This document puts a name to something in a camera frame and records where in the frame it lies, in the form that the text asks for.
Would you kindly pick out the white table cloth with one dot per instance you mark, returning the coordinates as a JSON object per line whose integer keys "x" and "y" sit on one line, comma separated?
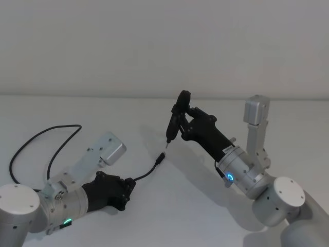
{"x": 180, "y": 211}

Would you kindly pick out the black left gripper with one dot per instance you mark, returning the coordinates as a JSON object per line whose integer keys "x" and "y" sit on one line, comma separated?
{"x": 105, "y": 189}

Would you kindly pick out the black plug with metal tip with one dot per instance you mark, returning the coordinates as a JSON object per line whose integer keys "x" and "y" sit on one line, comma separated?
{"x": 174, "y": 121}

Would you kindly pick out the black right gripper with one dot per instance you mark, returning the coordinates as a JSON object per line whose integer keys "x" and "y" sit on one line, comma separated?
{"x": 205, "y": 133}

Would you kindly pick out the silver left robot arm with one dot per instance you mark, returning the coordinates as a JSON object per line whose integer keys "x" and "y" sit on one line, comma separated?
{"x": 18, "y": 203}

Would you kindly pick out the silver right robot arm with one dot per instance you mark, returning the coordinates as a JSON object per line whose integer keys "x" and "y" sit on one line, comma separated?
{"x": 282, "y": 195}

